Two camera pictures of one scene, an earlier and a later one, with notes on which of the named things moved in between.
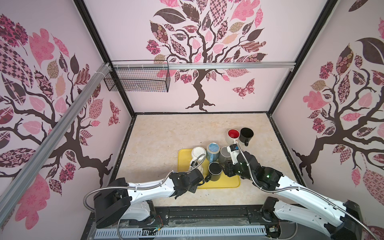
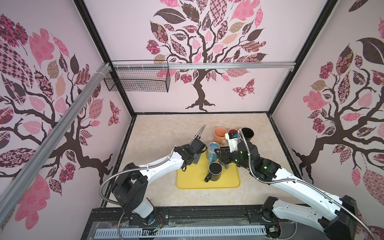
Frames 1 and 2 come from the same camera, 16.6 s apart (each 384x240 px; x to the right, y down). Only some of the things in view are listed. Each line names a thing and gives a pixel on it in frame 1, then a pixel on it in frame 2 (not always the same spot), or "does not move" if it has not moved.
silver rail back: x=209 y=65 does not move
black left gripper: x=193 y=189 → x=196 y=158
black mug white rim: x=215 y=169 does not move
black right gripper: x=228 y=165 → x=225 y=154
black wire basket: x=138 y=75 does not move
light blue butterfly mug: x=212 y=151 does not move
